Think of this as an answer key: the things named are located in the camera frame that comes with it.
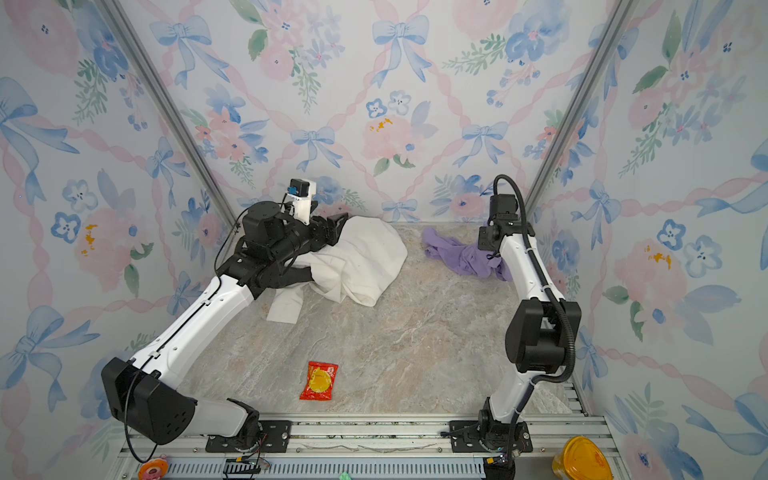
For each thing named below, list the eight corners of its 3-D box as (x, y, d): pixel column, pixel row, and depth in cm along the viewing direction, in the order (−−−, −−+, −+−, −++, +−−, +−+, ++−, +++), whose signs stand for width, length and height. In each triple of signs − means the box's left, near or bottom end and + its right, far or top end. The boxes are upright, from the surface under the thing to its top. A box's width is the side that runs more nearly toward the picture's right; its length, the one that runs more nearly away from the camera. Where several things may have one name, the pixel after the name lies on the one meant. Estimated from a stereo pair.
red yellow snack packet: (302, 400, 82) (300, 398, 80) (308, 364, 88) (306, 361, 86) (334, 400, 82) (333, 398, 80) (338, 364, 88) (337, 361, 86)
